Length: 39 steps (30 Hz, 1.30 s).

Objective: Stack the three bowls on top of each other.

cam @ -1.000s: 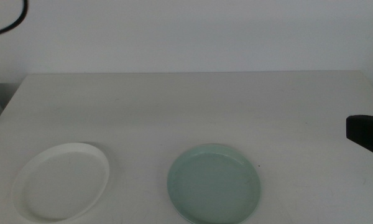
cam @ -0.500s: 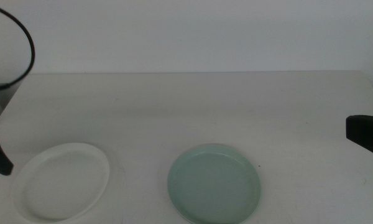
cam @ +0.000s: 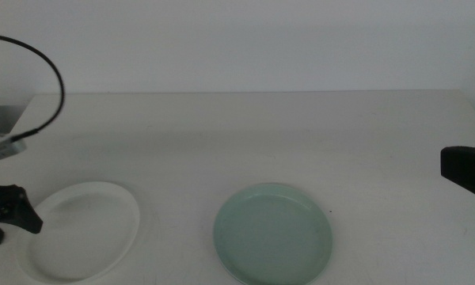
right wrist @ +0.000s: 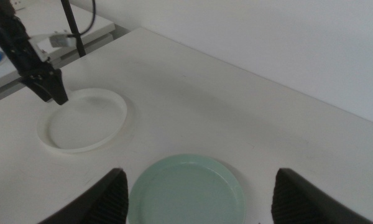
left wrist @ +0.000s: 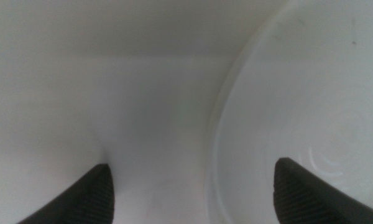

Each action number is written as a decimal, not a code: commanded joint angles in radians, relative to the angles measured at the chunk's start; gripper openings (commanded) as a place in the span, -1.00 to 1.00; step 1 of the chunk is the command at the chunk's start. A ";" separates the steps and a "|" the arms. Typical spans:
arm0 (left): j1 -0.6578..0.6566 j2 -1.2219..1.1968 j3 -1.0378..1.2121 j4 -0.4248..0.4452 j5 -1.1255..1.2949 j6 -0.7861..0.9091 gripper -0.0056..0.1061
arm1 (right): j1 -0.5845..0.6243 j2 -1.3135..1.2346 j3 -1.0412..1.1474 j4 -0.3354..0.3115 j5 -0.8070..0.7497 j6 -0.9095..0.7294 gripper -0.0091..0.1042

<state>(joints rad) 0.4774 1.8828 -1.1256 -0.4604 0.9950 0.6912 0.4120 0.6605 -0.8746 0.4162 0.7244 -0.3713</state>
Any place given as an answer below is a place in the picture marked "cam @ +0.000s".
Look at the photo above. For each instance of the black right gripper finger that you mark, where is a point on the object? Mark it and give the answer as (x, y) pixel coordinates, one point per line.
(469, 168)

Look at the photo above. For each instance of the white shallow bowl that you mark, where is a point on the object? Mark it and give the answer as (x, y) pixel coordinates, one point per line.
(87, 237)

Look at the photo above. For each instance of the pale green shallow bowl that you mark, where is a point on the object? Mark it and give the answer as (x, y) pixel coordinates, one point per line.
(273, 237)

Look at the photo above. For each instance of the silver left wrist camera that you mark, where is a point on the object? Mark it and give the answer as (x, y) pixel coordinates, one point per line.
(2, 149)

